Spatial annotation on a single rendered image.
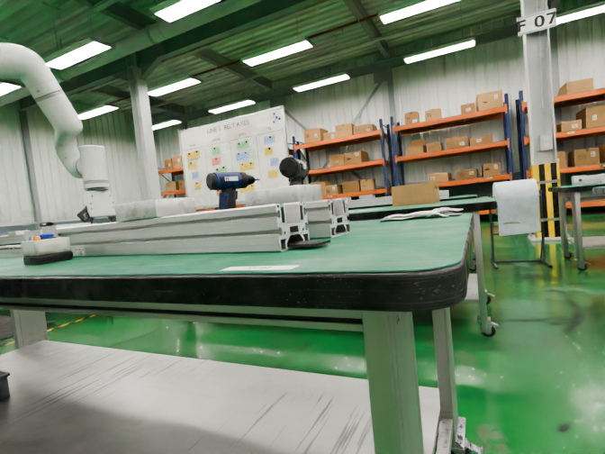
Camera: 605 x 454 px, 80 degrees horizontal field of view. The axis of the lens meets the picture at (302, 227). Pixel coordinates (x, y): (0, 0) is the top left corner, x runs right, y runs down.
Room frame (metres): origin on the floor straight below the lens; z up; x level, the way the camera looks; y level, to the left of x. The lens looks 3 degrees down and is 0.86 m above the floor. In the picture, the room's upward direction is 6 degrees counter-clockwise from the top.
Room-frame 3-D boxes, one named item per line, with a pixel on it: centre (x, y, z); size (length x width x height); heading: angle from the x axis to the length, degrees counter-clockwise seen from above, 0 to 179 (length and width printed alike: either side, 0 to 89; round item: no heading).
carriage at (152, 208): (0.89, 0.35, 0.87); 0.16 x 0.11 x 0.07; 57
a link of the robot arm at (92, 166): (1.37, 0.75, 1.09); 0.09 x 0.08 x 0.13; 65
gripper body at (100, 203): (1.37, 0.75, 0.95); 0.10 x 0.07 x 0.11; 147
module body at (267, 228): (0.89, 0.35, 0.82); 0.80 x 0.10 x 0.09; 57
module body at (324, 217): (1.05, 0.25, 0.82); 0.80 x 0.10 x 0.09; 57
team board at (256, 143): (4.32, 0.73, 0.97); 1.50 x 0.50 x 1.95; 64
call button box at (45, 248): (0.93, 0.65, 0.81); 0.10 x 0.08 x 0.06; 147
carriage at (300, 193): (0.91, 0.04, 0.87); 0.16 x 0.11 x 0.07; 57
